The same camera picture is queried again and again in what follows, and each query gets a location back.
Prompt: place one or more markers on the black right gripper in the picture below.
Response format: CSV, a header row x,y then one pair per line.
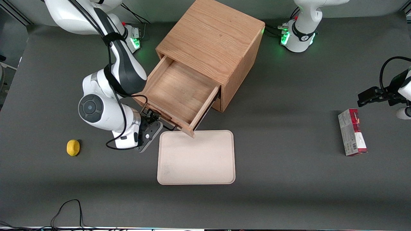
x,y
147,119

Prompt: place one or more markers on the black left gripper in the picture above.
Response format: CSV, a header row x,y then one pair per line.
x,y
392,90

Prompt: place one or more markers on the wooden drawer with notch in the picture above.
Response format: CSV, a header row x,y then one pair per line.
x,y
176,93

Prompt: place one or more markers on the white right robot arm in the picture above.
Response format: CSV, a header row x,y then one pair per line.
x,y
96,109

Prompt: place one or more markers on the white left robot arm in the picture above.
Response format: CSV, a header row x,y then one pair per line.
x,y
305,29

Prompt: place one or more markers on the wooden two-drawer cabinet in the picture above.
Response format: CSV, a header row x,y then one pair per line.
x,y
212,35

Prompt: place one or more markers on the grey and red carton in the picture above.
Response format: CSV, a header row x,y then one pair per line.
x,y
351,134

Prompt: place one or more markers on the beige rectangular tray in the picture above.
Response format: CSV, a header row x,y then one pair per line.
x,y
196,157

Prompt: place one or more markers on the yellow lemon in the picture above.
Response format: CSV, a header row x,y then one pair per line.
x,y
73,148

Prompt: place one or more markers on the dark grey table mat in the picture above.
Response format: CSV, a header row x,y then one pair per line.
x,y
289,192

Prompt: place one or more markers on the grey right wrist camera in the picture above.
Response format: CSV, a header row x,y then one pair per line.
x,y
149,138

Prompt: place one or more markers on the black frame rail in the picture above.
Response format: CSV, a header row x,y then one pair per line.
x,y
22,17

